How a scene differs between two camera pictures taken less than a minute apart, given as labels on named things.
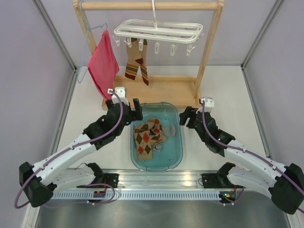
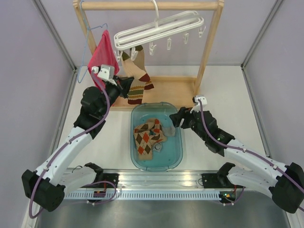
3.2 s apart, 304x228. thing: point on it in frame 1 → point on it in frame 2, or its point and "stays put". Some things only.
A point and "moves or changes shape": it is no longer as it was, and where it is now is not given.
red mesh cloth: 103,66 stays put
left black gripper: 136,114 → 123,84
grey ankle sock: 169,131 stays put
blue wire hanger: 79,80 stays put
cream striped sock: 132,66 → 131,69
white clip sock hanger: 174,32 moves or changes shape
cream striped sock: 142,61 moves or changes shape
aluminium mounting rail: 149,179 stays put
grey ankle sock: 157,147 stays put
